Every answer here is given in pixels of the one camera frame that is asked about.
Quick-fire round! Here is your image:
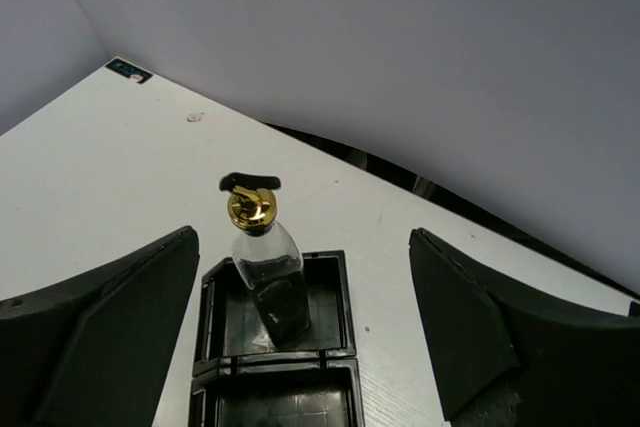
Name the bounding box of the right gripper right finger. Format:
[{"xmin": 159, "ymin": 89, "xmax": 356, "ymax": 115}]
[{"xmin": 409, "ymin": 229, "xmax": 639, "ymax": 426}]

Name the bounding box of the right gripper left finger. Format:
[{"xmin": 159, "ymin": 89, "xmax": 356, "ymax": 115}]
[{"xmin": 1, "ymin": 226, "xmax": 200, "ymax": 426}]

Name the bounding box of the dark sauce glass bottle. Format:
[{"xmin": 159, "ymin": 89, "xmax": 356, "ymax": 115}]
[{"xmin": 219, "ymin": 172, "xmax": 311, "ymax": 345}]

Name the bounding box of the black three-compartment tray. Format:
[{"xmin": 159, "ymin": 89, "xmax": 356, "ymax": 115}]
[{"xmin": 188, "ymin": 250, "xmax": 365, "ymax": 426}]

